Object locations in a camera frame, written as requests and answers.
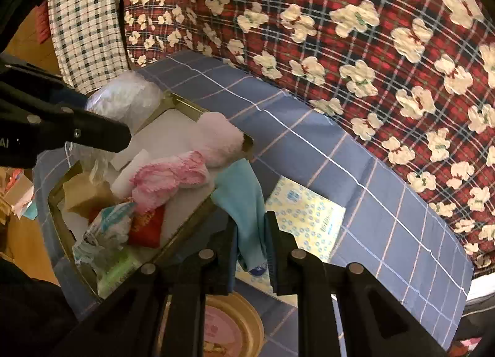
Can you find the clear bag cotton pads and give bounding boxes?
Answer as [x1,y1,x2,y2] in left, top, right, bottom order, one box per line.
[66,71,164,184]

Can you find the red embroidered pouch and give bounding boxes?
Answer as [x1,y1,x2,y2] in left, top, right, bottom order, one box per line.
[87,204,167,249]

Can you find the tan sponge block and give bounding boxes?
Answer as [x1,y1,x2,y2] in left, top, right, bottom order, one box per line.
[63,173,116,221]

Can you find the pink white towel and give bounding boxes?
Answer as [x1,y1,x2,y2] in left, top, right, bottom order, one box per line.
[131,151,210,215]

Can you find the white foam sponge block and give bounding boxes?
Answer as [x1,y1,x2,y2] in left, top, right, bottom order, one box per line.
[110,149,151,200]

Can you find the cotton swab bag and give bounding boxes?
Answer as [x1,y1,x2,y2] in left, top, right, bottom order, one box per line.
[72,202,135,272]

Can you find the fluffy pink puff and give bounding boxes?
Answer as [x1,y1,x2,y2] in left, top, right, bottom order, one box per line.
[189,112,244,168]

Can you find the cardboard box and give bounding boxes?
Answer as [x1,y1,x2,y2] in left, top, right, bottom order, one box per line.
[1,167,34,225]

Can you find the yellow dotted tissue box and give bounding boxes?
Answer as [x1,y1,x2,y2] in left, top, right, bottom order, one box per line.
[235,175,347,296]

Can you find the green white checked cloth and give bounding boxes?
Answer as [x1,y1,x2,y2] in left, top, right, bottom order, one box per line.
[48,0,128,94]

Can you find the blue checked tablecloth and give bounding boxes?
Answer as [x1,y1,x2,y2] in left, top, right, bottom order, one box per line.
[32,49,475,357]

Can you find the gold metal tray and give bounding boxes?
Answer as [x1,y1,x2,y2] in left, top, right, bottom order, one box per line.
[48,92,253,302]

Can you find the red plaid bear blanket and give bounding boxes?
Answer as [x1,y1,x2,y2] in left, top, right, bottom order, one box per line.
[123,0,494,276]

